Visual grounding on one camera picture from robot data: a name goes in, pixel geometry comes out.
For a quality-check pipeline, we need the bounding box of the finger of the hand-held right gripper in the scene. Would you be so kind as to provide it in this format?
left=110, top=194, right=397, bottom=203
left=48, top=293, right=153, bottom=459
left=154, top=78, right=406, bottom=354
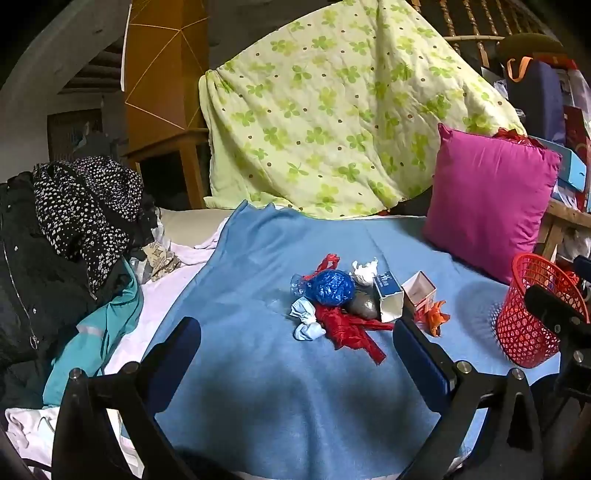
left=525, top=284, right=591, bottom=402
left=573, top=256, right=591, bottom=289

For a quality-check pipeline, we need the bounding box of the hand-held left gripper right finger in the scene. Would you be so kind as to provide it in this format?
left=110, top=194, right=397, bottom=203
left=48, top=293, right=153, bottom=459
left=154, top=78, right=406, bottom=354
left=392, top=318, right=546, bottom=480

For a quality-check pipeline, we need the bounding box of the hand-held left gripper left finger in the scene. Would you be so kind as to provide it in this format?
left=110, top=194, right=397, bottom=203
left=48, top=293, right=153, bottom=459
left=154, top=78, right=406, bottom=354
left=51, top=316, right=204, bottom=480

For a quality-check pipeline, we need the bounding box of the red plastic mesh basket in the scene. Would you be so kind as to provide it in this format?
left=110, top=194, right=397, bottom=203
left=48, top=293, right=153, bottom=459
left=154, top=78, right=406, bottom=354
left=496, top=253, right=591, bottom=369

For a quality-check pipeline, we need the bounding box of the orange plastic bag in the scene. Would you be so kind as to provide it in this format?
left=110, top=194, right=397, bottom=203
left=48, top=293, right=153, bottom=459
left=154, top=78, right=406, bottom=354
left=413, top=299, right=451, bottom=337

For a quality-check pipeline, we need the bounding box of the small orange white box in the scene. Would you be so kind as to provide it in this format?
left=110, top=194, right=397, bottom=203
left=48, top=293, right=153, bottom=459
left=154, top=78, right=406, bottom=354
left=401, top=271, right=437, bottom=317

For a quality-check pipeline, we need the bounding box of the dark grey plastic bag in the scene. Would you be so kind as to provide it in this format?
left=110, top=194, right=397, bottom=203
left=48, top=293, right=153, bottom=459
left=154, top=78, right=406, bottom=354
left=346, top=294, right=382, bottom=320

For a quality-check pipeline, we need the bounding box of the blue white carton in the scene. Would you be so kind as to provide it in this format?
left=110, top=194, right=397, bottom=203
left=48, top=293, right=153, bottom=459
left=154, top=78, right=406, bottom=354
left=372, top=271, right=403, bottom=323

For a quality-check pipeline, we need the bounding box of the long red plastic bag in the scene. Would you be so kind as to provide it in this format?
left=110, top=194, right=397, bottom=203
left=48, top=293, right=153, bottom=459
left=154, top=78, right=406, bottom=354
left=314, top=302, right=395, bottom=365

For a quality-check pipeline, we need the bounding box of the white tissue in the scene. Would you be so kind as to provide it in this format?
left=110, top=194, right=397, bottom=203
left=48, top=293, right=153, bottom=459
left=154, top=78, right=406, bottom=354
left=351, top=256, right=380, bottom=287

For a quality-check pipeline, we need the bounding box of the blue plastic bag ball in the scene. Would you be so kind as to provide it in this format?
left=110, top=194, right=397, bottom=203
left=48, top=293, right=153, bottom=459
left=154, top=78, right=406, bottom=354
left=307, top=269, right=356, bottom=306

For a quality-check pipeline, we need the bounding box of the light blue wad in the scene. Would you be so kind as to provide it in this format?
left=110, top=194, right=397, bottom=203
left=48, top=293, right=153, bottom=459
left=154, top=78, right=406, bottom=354
left=290, top=296, right=326, bottom=342

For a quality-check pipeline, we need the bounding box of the knotted red plastic bag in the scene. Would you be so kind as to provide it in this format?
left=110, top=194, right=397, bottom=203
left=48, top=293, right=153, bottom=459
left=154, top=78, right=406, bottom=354
left=315, top=253, right=340, bottom=280

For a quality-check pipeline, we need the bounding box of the clear plastic wrap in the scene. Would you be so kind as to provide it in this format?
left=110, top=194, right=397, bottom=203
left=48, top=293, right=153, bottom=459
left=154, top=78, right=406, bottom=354
left=290, top=273, right=319, bottom=301

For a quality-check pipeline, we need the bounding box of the wooden table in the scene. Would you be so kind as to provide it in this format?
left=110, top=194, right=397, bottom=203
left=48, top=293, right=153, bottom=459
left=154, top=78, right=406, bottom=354
left=536, top=194, right=591, bottom=264

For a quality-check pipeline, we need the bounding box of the teal jacket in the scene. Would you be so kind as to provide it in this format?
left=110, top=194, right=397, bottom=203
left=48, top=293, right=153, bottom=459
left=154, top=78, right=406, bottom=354
left=43, top=258, right=145, bottom=407

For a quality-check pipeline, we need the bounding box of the blue blanket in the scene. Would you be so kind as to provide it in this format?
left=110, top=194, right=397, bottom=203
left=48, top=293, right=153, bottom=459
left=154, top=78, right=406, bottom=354
left=104, top=200, right=561, bottom=480

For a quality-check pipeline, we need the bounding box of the beige patterned cloth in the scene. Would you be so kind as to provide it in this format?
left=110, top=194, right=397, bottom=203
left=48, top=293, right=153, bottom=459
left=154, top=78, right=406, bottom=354
left=141, top=242, right=183, bottom=282

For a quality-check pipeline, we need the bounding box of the light blue box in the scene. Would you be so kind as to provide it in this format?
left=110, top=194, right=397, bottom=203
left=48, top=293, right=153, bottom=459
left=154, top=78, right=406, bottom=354
left=529, top=136, right=588, bottom=195

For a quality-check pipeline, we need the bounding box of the magenta pillow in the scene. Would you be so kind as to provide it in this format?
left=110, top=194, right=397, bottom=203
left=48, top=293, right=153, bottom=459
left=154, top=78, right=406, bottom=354
left=422, top=122, right=561, bottom=284

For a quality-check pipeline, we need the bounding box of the beige pillow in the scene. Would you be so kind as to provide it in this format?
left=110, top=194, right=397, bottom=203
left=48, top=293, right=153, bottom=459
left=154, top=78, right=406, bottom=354
left=154, top=208, right=232, bottom=250

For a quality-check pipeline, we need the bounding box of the red box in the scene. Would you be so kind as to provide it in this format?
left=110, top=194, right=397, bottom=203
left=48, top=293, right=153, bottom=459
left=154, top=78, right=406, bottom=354
left=561, top=105, right=591, bottom=153

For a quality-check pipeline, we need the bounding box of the red plastic sheet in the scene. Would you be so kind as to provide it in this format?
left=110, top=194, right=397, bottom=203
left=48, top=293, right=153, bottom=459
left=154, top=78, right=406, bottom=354
left=494, top=128, right=546, bottom=148

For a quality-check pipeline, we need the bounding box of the pile of dark clothes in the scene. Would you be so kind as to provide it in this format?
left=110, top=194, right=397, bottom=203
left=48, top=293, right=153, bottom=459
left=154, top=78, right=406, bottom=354
left=0, top=171, right=134, bottom=409

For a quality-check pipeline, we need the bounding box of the black white dotted garment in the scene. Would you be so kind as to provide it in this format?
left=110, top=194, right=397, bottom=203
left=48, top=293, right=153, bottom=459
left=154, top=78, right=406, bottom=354
left=32, top=156, right=146, bottom=296

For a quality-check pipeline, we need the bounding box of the dark blue bag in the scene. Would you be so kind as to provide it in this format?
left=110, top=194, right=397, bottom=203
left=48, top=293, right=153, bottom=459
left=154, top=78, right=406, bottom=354
left=505, top=55, right=566, bottom=139

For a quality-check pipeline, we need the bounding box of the dark green cloth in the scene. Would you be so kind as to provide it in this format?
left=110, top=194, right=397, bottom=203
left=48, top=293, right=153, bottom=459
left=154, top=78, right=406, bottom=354
left=496, top=32, right=564, bottom=61

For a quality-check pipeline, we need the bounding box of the green clover quilt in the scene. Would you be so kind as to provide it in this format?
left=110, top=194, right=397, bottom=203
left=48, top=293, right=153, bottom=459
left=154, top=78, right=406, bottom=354
left=198, top=0, right=527, bottom=220

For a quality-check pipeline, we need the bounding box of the wooden railing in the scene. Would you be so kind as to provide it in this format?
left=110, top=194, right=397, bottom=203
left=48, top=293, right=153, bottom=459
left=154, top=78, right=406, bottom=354
left=409, top=0, right=532, bottom=70

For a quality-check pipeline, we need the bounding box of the orange wooden cabinet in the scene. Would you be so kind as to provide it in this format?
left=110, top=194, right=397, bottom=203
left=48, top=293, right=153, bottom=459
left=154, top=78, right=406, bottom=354
left=121, top=0, right=211, bottom=210

